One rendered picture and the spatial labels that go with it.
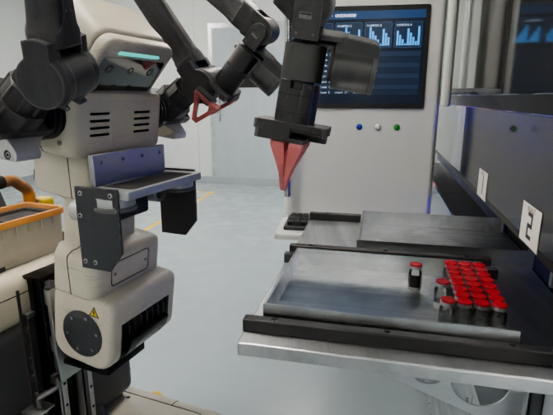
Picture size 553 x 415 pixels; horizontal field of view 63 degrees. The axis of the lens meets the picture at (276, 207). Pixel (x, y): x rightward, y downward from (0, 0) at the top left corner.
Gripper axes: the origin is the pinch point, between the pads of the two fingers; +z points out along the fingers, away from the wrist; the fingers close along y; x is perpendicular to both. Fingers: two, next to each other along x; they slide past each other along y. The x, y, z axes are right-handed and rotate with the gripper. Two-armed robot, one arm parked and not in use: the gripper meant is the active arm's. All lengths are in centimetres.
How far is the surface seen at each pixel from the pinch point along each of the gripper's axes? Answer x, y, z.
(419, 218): 53, 27, 14
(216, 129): 544, -201, 64
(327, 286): 10.3, 8.7, 18.8
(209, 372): 106, -38, 116
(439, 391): -1.3, 28.4, 26.0
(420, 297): 8.9, 24.1, 16.4
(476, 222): 53, 41, 12
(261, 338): -9.2, 1.9, 20.1
